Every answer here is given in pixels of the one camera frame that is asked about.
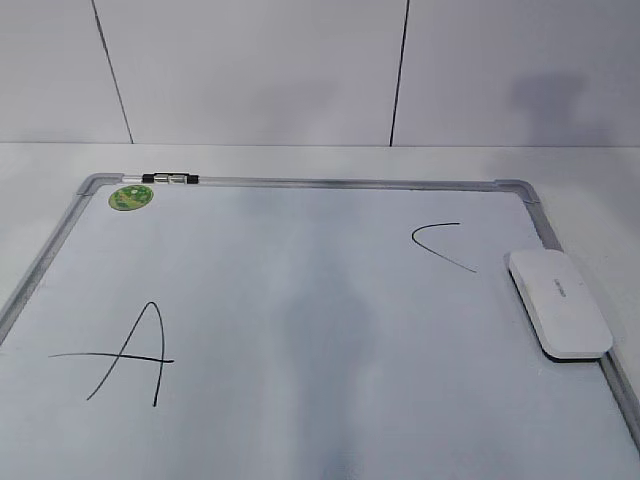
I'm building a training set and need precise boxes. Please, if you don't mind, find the white board with grey frame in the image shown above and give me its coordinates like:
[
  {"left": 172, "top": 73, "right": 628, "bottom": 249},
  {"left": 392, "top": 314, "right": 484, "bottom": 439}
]
[{"left": 1, "top": 174, "right": 639, "bottom": 479}]

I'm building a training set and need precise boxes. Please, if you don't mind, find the round green magnet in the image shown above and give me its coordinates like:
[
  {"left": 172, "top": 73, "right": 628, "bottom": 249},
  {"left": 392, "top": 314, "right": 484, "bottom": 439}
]
[{"left": 108, "top": 184, "right": 154, "bottom": 212}]

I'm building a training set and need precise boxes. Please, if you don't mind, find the black silver hanging clip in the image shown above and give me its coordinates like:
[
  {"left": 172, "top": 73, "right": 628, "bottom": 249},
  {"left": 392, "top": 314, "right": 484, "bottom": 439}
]
[{"left": 141, "top": 173, "right": 199, "bottom": 185}]

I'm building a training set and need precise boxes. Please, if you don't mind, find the white board eraser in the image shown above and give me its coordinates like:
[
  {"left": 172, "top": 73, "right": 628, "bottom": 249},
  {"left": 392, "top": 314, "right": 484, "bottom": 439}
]
[{"left": 507, "top": 249, "right": 613, "bottom": 361}]

